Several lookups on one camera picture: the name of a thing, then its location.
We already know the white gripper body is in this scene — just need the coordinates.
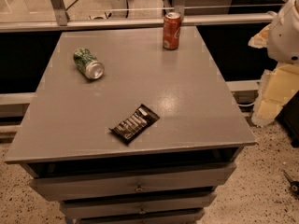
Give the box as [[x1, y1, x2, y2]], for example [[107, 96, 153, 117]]
[[267, 0, 299, 63]]

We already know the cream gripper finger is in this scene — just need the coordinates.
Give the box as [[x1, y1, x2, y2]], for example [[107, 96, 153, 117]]
[[248, 25, 270, 49], [251, 63, 299, 127]]

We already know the green soda can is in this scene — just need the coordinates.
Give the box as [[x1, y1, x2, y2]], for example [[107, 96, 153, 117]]
[[73, 48, 105, 80]]

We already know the orange soda can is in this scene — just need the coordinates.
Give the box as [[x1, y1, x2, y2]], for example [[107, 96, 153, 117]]
[[163, 12, 181, 49]]

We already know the black caster wheel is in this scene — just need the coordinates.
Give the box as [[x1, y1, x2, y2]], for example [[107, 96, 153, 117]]
[[283, 171, 299, 195]]

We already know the grey drawer cabinet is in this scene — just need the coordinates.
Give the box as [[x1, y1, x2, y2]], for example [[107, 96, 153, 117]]
[[6, 27, 255, 224]]

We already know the black snack bag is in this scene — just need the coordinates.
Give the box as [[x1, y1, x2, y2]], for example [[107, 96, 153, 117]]
[[109, 104, 160, 145]]

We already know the metal railing frame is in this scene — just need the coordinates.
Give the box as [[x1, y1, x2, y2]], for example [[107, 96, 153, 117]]
[[0, 0, 287, 33]]

